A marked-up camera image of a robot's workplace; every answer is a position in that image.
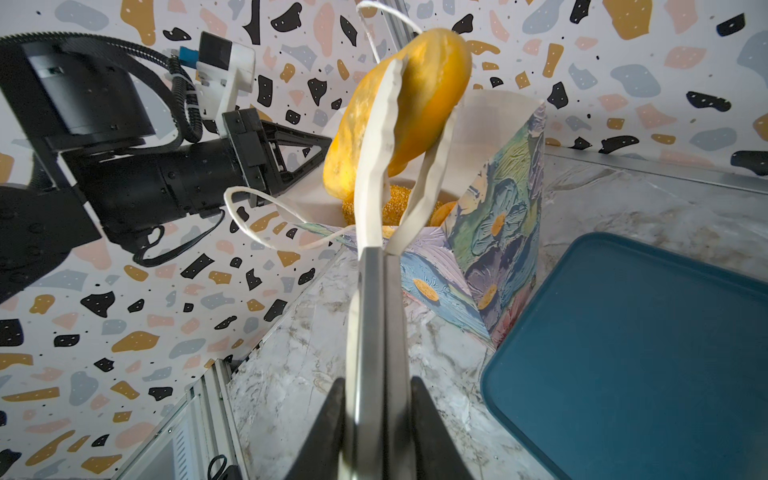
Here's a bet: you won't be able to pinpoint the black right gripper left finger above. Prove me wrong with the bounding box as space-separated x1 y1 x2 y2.
284 378 345 480

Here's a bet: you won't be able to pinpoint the floral paper bag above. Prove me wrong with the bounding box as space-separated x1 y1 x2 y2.
266 85 547 346

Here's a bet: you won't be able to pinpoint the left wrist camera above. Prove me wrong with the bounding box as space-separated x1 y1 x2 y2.
178 32 256 136

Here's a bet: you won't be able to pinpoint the metal tongs with white tips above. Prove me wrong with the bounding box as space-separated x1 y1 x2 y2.
339 60 456 479

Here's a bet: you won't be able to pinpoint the knotted flower bread roll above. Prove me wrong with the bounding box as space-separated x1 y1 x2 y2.
429 201 457 227

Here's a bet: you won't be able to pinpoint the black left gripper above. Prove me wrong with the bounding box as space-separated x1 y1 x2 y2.
63 109 332 252

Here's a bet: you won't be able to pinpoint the large sesame oval loaf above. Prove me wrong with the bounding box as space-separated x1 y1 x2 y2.
341 185 412 226

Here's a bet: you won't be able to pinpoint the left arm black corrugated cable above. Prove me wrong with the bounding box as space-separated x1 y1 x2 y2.
0 31 205 145

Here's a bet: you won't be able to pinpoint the smooth oval bread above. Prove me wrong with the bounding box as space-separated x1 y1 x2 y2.
323 28 472 201

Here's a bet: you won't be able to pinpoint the teal plastic tray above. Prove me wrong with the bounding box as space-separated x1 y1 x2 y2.
481 233 767 479

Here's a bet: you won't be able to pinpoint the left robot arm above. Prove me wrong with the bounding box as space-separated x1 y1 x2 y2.
1 32 331 299

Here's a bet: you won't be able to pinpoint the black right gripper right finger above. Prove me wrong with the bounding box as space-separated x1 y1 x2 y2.
410 376 473 480

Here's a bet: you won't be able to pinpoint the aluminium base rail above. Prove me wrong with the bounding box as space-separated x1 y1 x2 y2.
114 360 249 479

